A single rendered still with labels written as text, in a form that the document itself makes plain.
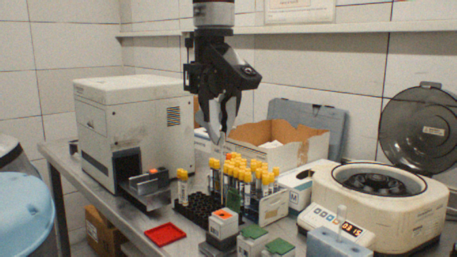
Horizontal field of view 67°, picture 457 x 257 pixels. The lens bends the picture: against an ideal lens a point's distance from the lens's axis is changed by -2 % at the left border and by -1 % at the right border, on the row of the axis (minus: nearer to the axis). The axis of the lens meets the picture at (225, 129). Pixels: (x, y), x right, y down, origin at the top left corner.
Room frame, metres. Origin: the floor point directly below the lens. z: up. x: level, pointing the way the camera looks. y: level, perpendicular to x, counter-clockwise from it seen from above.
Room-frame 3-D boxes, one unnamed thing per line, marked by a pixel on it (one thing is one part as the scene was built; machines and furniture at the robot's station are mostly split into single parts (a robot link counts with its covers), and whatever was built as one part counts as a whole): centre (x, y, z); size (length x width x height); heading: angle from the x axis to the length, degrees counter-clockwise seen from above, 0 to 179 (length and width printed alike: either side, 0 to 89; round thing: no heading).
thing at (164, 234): (0.68, 0.13, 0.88); 0.07 x 0.07 x 0.01; 40
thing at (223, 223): (0.64, 0.00, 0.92); 0.05 x 0.04 x 0.06; 130
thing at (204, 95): (0.62, 0.03, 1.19); 0.05 x 0.02 x 0.09; 130
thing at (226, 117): (0.67, 0.01, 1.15); 0.06 x 0.03 x 0.09; 40
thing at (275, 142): (1.03, -0.14, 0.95); 0.29 x 0.25 x 0.15; 130
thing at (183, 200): (0.77, 0.05, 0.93); 0.17 x 0.09 x 0.11; 41
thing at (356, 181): (0.72, -0.34, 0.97); 0.15 x 0.15 x 0.07
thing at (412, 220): (0.71, -0.32, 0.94); 0.30 x 0.24 x 0.12; 121
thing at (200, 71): (0.66, 0.03, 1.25); 0.09 x 0.08 x 0.12; 40
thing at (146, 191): (0.86, 0.23, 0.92); 0.21 x 0.07 x 0.05; 40
